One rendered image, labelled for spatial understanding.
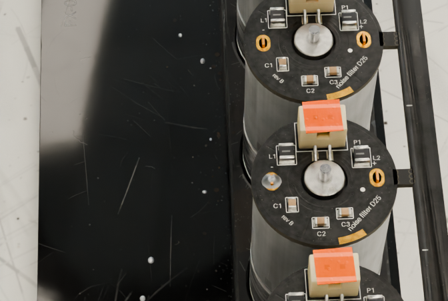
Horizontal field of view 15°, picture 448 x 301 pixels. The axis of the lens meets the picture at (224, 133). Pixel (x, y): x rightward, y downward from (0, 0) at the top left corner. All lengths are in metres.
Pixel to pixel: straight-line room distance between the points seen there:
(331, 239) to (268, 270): 0.02
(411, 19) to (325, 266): 0.06
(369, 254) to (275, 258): 0.02
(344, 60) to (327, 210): 0.03
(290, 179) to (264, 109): 0.02
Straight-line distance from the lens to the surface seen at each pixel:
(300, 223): 0.29
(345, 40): 0.31
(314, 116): 0.29
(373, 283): 0.28
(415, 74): 0.30
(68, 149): 0.35
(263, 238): 0.30
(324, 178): 0.29
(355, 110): 0.31
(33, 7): 0.39
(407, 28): 0.31
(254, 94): 0.31
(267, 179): 0.29
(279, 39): 0.30
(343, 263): 0.28
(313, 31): 0.30
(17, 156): 0.37
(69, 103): 0.36
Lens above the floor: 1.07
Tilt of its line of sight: 60 degrees down
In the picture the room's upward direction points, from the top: straight up
